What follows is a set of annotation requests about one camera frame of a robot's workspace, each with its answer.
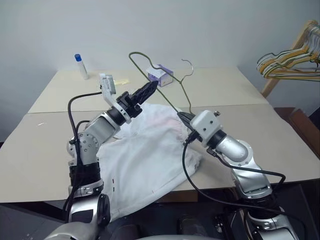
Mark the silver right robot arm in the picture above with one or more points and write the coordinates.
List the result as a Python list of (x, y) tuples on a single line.
[(237, 150)]

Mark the pale yellow paper strip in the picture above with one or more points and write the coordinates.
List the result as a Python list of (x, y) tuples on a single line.
[(121, 81)]

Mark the white bottle with blue cap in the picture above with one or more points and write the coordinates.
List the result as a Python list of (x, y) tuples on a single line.
[(82, 67)]

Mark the white shorts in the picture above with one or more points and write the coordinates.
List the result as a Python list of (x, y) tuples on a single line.
[(145, 155)]

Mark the silver robot torso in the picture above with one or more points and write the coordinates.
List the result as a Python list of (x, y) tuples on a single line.
[(170, 237)]

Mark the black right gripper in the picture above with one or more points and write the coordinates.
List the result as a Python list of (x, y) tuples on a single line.
[(193, 137)]

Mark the bunch of hangers on rack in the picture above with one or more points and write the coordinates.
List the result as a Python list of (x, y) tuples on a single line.
[(271, 83)]

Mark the dark brown wooden furniture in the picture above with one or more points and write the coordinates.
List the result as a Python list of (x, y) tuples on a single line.
[(300, 127)]

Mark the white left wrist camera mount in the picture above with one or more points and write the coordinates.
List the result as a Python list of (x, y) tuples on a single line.
[(108, 86)]

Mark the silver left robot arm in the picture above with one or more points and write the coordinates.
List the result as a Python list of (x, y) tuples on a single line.
[(90, 140)]

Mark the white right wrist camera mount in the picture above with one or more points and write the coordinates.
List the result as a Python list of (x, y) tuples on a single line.
[(206, 125)]

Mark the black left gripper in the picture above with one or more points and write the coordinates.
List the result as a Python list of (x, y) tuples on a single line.
[(130, 105)]

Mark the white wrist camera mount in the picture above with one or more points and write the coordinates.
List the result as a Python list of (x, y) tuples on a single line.
[(108, 86), (206, 125)]

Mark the purple and white box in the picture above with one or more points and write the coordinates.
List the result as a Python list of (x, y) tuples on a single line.
[(160, 75)]

